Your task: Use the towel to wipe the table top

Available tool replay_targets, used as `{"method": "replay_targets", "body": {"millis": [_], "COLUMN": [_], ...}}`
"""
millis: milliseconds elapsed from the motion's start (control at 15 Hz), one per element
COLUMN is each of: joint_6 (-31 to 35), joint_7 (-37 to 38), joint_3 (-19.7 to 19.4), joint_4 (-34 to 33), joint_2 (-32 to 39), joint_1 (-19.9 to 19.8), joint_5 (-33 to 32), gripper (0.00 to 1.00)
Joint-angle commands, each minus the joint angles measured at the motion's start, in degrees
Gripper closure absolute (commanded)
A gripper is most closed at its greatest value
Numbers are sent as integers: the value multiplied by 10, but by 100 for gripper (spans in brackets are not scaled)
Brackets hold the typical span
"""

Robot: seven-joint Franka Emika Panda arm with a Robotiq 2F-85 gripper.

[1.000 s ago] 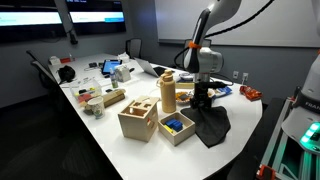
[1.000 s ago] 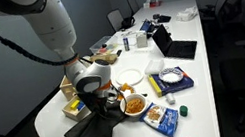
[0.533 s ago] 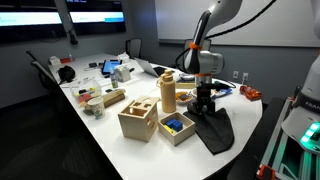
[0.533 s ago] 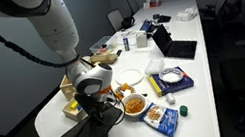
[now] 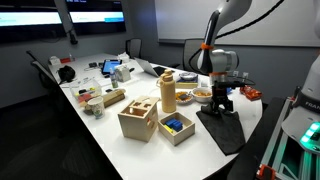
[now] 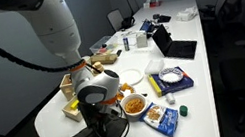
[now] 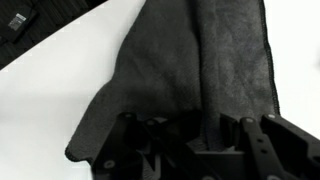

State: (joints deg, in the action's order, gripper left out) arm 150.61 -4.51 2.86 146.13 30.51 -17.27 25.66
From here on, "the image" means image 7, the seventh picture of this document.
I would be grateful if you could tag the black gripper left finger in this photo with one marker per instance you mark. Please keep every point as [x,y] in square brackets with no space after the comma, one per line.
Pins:
[123,150]

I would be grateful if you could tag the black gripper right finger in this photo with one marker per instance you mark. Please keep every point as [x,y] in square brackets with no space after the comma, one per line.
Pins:
[280,150]

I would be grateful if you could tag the dark grey microfibre towel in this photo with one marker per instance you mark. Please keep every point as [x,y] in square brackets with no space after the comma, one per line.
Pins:
[166,60]

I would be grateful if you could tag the black box with grey label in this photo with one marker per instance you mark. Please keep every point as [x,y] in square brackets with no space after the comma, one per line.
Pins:
[20,20]

